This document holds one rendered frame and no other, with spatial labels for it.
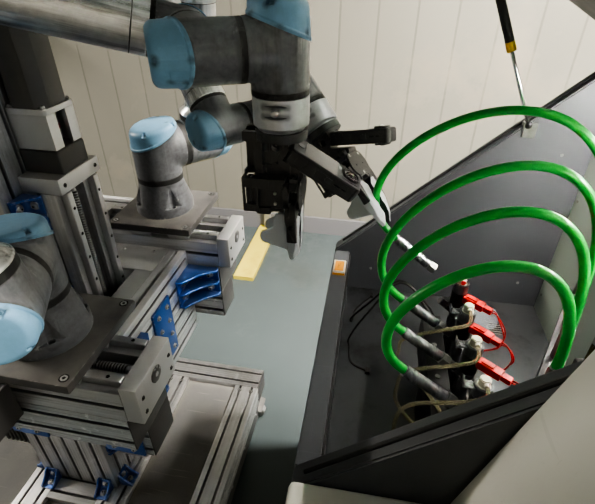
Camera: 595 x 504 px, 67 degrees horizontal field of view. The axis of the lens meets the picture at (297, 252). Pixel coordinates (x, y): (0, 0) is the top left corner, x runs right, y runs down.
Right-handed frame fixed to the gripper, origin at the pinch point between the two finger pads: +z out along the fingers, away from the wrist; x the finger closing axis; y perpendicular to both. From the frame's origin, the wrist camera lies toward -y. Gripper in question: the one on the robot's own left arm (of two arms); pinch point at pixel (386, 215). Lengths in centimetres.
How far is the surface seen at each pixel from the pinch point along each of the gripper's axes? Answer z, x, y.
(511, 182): 8.8, -35.2, -15.7
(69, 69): -178, -118, 178
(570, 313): 20.7, 20.0, -21.6
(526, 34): -38, -195, -34
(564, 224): 11.8, 14.5, -25.4
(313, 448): 25.7, 26.0, 20.6
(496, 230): 17.7, -37.9, -6.9
